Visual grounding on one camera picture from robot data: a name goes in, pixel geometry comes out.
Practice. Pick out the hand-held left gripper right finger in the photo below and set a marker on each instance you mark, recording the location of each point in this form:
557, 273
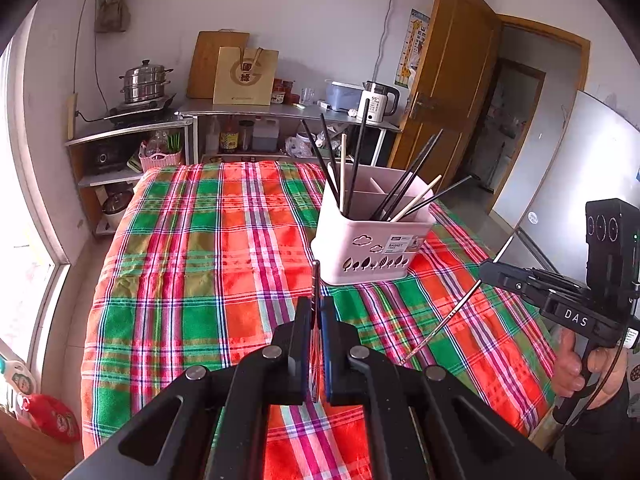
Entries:
327, 360

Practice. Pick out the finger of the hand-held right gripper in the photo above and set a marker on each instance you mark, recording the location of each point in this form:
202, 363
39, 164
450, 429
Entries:
560, 282
510, 280

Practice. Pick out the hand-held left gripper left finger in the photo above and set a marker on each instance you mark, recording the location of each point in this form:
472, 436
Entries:
301, 360

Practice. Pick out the metal chopstick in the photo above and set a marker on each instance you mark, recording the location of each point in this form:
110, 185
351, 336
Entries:
316, 285
450, 317

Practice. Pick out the pink plastic chopstick basket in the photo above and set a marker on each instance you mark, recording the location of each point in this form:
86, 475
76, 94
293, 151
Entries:
360, 260

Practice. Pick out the black chopstick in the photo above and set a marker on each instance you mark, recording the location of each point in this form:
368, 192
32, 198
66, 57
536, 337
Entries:
440, 194
406, 176
419, 172
357, 160
331, 152
320, 155

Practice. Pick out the beige wooden chopstick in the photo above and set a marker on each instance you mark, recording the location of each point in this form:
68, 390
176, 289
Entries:
417, 197
343, 170

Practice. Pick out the person's right forearm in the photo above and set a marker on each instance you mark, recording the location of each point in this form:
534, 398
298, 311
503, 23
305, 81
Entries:
605, 440

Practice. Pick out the person's right hand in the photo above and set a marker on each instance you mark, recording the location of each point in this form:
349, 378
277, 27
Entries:
565, 370

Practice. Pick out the grey refrigerator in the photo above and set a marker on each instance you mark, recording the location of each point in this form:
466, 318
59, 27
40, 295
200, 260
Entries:
565, 170

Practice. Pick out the plaid tablecloth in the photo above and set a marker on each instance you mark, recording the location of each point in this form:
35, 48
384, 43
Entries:
200, 285

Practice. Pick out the wooden door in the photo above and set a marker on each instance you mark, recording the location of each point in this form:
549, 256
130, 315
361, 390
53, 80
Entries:
450, 75

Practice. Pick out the clear plastic bag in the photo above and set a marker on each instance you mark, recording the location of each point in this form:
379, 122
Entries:
300, 145

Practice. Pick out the white electric kettle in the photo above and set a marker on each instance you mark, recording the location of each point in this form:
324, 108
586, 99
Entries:
377, 102

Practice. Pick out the grey plastic jug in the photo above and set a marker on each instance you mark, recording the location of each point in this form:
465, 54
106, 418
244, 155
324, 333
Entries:
265, 135

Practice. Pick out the dark glass jar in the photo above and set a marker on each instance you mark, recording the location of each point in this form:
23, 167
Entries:
246, 136

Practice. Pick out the dark sauce bottle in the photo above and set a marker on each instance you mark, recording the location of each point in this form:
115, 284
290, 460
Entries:
230, 137

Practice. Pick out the rice cooker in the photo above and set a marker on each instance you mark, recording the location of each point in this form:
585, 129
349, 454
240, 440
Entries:
117, 210

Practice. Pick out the white plastic bottle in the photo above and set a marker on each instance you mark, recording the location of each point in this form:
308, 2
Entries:
212, 136

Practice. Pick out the small pink woven basket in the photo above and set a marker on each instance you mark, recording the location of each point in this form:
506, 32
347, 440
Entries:
157, 160

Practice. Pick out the clear plastic storage box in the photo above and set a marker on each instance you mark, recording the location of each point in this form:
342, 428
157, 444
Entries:
342, 95

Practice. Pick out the metal kitchen counter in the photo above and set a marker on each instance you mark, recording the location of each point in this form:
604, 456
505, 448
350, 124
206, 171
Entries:
280, 110

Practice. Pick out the red plastic bag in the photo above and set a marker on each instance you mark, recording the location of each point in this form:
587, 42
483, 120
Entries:
55, 417

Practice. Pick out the drinking glass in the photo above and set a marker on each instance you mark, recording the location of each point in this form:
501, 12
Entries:
307, 96

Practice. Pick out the black kitchen appliance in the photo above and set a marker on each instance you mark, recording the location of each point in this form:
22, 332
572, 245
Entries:
102, 157

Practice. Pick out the white spray bottle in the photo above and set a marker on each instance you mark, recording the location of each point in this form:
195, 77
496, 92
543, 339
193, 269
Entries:
17, 375

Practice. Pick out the tan paper bag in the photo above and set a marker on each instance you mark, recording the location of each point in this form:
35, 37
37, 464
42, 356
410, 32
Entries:
245, 77

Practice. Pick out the metal shelf unit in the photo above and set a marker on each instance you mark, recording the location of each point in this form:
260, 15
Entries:
90, 135

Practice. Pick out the wooden cutting board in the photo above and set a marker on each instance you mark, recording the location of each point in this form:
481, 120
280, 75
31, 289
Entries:
205, 60

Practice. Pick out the steel steamer pot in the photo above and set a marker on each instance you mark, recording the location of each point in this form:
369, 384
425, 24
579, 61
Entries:
145, 82

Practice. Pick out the window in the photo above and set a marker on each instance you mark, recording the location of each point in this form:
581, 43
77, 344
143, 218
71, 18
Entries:
20, 210

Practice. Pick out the wall poster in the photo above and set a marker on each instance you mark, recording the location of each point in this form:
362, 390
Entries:
411, 45

